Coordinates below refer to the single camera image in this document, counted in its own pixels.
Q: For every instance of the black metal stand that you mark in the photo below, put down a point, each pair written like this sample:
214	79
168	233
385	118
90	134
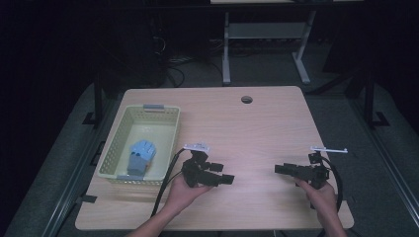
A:
98	102
369	98

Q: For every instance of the pale yellow plastic basket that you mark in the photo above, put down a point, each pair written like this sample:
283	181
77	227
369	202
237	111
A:
154	118

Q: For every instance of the person's right hand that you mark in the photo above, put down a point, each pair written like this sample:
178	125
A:
321	197

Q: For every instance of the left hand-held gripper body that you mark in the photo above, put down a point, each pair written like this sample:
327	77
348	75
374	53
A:
197	174

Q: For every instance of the black table bracket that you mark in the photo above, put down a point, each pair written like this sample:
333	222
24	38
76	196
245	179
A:
98	153

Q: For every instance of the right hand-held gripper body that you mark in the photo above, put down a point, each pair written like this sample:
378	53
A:
318	173

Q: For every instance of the aluminium floor rail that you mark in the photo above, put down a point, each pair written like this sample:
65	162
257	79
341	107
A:
70	187
388	171

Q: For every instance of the person's left hand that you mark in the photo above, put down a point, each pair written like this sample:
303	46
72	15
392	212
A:
184	196

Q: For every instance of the white metal table frame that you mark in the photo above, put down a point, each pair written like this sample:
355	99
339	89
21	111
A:
263	30

